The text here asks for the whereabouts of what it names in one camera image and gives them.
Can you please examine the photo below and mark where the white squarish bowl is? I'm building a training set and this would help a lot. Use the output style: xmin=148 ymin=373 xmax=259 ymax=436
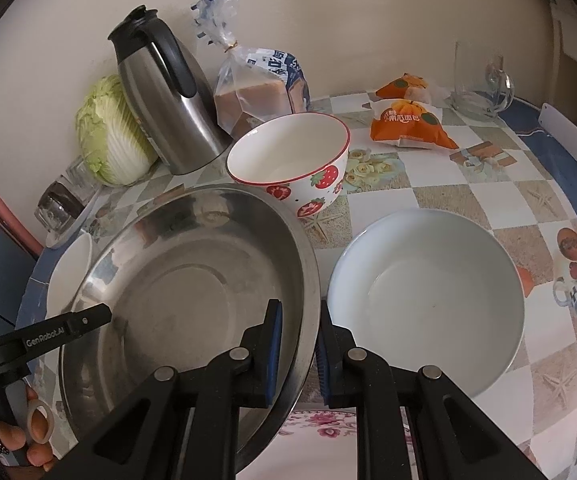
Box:
xmin=46 ymin=233 xmax=94 ymax=318

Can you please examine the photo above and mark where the small white round bowl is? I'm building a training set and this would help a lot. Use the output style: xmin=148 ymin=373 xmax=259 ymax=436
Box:
xmin=327 ymin=209 xmax=525 ymax=396

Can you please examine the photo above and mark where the large stainless steel basin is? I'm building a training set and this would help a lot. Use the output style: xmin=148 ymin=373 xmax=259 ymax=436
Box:
xmin=60 ymin=183 xmax=320 ymax=469

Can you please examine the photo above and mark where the strawberry pattern bowl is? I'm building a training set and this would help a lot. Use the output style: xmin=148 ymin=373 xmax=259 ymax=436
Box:
xmin=226 ymin=112 xmax=351 ymax=219

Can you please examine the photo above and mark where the pink floral round plate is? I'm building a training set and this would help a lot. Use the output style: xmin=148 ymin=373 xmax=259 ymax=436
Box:
xmin=274 ymin=411 xmax=357 ymax=479

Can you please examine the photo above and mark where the person's left hand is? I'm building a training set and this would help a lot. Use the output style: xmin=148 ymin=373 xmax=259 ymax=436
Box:
xmin=0 ymin=384 xmax=58 ymax=479

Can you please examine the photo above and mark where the dark blue cabinet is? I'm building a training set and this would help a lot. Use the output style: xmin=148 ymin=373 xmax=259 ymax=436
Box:
xmin=0 ymin=228 xmax=36 ymax=335

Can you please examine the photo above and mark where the white oval tray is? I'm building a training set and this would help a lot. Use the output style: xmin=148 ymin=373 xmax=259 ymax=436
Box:
xmin=44 ymin=188 xmax=102 ymax=249

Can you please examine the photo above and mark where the upturned glass cup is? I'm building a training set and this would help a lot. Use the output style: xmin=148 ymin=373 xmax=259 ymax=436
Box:
xmin=65 ymin=156 xmax=102 ymax=204
xmin=34 ymin=198 xmax=72 ymax=234

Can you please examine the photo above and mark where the napa cabbage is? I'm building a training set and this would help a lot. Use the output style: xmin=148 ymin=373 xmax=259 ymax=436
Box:
xmin=75 ymin=74 xmax=158 ymax=186

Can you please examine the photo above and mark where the stainless steel thermos jug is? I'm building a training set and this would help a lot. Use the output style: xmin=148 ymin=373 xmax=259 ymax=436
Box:
xmin=108 ymin=6 xmax=231 ymax=174

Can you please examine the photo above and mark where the orange snack packet front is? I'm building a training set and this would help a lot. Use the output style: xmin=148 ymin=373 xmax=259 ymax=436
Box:
xmin=370 ymin=99 xmax=458 ymax=151

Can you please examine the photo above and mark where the orange snack packet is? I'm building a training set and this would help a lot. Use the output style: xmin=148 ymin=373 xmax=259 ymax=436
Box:
xmin=370 ymin=99 xmax=458 ymax=151
xmin=375 ymin=73 xmax=450 ymax=107

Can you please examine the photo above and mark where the white power strip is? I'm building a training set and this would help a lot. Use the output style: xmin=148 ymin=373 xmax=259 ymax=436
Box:
xmin=538 ymin=103 xmax=577 ymax=162

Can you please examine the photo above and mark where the clear glass mug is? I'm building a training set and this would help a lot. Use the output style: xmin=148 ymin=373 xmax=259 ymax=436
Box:
xmin=450 ymin=41 xmax=515 ymax=120

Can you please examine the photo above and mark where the orange snack packet rear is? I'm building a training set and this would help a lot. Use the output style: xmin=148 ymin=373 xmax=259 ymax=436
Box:
xmin=375 ymin=73 xmax=450 ymax=107

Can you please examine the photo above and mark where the bagged sliced bread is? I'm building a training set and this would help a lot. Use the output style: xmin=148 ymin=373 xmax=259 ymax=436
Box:
xmin=191 ymin=0 xmax=310 ymax=140

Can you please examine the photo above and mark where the glass teapot brown handle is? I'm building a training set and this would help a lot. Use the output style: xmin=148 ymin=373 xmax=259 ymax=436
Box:
xmin=38 ymin=181 xmax=84 ymax=220

